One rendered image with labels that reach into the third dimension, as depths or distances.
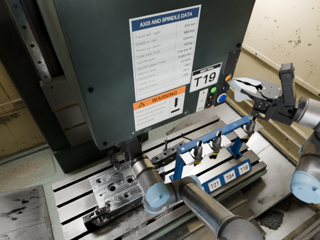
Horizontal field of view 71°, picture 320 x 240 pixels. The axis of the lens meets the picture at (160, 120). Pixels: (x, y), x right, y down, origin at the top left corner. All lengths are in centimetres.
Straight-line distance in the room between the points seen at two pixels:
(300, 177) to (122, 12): 56
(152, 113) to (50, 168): 142
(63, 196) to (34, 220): 34
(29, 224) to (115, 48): 138
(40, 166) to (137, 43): 162
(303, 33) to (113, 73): 110
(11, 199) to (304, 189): 159
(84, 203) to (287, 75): 113
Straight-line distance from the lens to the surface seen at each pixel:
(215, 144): 110
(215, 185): 135
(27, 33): 111
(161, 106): 61
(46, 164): 197
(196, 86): 64
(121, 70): 49
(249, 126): 123
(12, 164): 209
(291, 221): 174
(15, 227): 167
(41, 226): 167
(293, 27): 142
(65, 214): 136
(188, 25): 52
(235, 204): 156
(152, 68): 52
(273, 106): 69
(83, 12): 42
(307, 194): 68
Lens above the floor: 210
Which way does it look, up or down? 47 degrees down
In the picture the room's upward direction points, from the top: 2 degrees clockwise
